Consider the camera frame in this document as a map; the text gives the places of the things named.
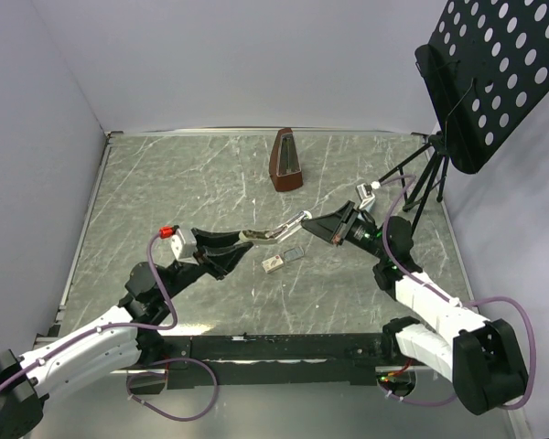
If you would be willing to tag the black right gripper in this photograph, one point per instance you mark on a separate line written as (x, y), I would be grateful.
(329, 228)

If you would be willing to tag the black perforated music stand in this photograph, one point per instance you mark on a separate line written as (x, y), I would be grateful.
(486, 72)

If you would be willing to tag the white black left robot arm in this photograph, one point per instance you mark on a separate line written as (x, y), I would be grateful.
(127, 334)

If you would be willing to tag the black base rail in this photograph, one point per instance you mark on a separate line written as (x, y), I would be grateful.
(358, 359)

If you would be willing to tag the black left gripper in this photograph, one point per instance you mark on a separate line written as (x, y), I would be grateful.
(214, 257)

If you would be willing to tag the white staple box sleeve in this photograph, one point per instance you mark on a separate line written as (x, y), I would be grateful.
(273, 263)

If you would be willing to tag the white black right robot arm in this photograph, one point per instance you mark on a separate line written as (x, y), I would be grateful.
(480, 357)

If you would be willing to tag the brown wooden metronome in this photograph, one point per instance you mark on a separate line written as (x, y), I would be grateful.
(284, 167)

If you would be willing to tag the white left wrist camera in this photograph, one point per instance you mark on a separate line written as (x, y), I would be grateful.
(183, 244)

